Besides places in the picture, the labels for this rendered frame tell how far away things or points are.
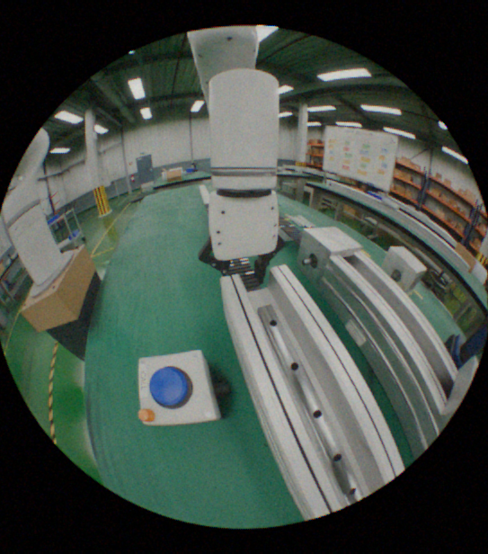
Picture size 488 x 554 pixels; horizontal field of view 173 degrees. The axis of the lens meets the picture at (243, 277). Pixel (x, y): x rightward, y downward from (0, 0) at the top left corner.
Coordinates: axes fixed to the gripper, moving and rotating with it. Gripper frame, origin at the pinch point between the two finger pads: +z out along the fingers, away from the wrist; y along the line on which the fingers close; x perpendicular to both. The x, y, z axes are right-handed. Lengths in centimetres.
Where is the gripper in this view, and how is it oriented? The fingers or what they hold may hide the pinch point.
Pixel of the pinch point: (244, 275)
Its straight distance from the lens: 29.9
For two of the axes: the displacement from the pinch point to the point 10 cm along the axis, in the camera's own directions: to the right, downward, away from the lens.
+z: 0.0, 7.5, 6.6
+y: -9.6, 1.9, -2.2
